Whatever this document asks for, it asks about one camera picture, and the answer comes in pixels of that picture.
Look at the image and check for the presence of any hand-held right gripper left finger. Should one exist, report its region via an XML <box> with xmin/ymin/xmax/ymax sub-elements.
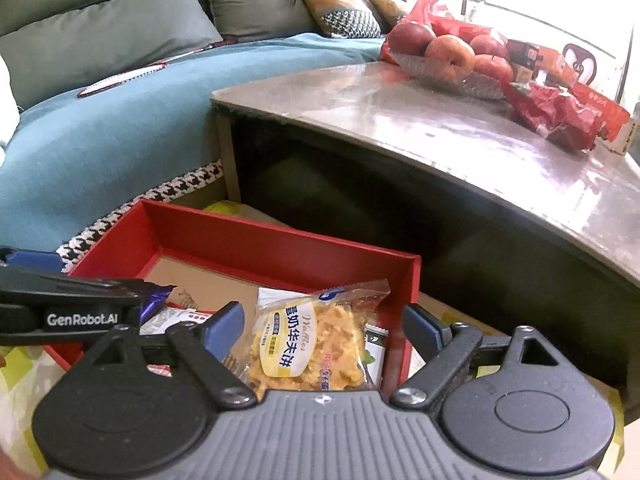
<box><xmin>82</xmin><ymin>301</ymin><xmax>257</xmax><ymax>408</ymax></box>

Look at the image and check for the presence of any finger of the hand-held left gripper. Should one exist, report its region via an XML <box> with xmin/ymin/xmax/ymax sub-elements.
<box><xmin>0</xmin><ymin>265</ymin><xmax>151</xmax><ymax>306</ymax></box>
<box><xmin>0</xmin><ymin>248</ymin><xmax>64</xmax><ymax>273</ymax></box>

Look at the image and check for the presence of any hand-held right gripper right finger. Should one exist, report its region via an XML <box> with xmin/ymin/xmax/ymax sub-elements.
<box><xmin>389</xmin><ymin>303</ymin><xmax>563</xmax><ymax>408</ymax></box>

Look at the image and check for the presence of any purple snack packet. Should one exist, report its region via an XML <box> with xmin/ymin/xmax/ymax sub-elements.
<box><xmin>137</xmin><ymin>282</ymin><xmax>179</xmax><ymax>327</ymax></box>

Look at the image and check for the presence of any clear yellow waffle packet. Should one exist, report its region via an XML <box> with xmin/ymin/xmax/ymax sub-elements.
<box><xmin>234</xmin><ymin>278</ymin><xmax>391</xmax><ymax>394</ymax></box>

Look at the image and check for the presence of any red cardboard box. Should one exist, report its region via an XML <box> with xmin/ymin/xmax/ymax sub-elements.
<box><xmin>42</xmin><ymin>198</ymin><xmax>423</xmax><ymax>392</ymax></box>

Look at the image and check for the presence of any green white snack packet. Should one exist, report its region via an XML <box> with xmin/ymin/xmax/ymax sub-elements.
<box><xmin>363</xmin><ymin>326</ymin><xmax>387</xmax><ymax>392</ymax></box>

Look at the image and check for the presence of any yellow green floor mat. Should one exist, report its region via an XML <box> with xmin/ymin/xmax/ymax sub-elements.
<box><xmin>0</xmin><ymin>199</ymin><xmax>627</xmax><ymax>463</ymax></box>

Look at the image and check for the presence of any teal blanket with houndstooth trim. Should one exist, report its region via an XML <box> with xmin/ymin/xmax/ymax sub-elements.
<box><xmin>0</xmin><ymin>31</ymin><xmax>392</xmax><ymax>262</ymax></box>

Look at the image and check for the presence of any white fuzzy cloth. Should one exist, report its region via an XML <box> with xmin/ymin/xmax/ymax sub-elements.
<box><xmin>0</xmin><ymin>54</ymin><xmax>22</xmax><ymax>150</ymax></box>

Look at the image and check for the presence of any grey coffee table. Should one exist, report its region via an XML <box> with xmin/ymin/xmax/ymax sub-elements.
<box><xmin>210</xmin><ymin>61</ymin><xmax>640</xmax><ymax>427</ymax></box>

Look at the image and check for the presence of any green sofa back cushion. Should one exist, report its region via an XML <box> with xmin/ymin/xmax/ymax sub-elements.
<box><xmin>0</xmin><ymin>0</ymin><xmax>224</xmax><ymax>107</ymax></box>

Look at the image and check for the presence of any clear glass fruit bowl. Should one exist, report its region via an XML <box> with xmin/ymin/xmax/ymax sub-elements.
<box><xmin>391</xmin><ymin>51</ymin><xmax>512</xmax><ymax>101</ymax></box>

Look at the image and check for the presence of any red crinkled snack bag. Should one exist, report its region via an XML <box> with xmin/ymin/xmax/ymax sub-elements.
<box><xmin>501</xmin><ymin>81</ymin><xmax>609</xmax><ymax>154</ymax></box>

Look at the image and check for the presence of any orange red apple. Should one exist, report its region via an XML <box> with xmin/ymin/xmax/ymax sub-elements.
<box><xmin>424</xmin><ymin>34</ymin><xmax>476</xmax><ymax>82</ymax></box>

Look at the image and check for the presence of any red orange flat box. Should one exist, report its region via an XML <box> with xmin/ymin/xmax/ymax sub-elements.
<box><xmin>570</xmin><ymin>82</ymin><xmax>634</xmax><ymax>157</ymax></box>

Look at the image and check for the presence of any dark red apple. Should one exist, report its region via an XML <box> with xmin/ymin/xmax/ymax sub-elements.
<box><xmin>387</xmin><ymin>20</ymin><xmax>436</xmax><ymax>57</ymax></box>

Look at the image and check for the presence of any orange black carton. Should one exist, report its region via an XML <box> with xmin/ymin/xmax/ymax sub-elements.
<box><xmin>505</xmin><ymin>40</ymin><xmax>572</xmax><ymax>84</ymax></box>

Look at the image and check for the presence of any red plastic bag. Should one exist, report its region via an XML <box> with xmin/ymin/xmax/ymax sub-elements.
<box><xmin>379</xmin><ymin>0</ymin><xmax>507</xmax><ymax>64</ymax></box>

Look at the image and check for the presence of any green throw cushion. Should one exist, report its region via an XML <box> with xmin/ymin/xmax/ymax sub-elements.
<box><xmin>207</xmin><ymin>0</ymin><xmax>322</xmax><ymax>42</ymax></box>

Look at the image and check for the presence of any orange teal patterned pillow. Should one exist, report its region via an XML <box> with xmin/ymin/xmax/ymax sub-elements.
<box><xmin>297</xmin><ymin>0</ymin><xmax>384</xmax><ymax>39</ymax></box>

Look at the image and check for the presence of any red white racket frame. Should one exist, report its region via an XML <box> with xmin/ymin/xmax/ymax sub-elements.
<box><xmin>76</xmin><ymin>40</ymin><xmax>227</xmax><ymax>99</ymax></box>

